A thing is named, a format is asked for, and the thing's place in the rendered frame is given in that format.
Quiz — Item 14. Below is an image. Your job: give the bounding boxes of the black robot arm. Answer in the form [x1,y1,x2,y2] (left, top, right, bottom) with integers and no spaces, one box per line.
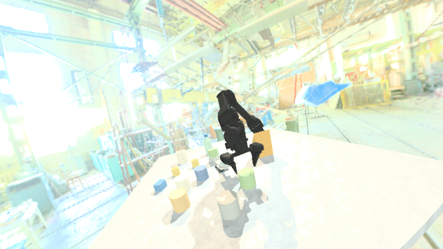
[216,90,264,151]

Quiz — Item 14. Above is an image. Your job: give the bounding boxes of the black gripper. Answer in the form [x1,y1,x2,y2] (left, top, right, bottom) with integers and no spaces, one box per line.
[220,136,264,175]

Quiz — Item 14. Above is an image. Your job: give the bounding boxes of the small blue block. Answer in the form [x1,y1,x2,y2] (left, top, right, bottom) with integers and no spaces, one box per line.
[153,179,168,192]

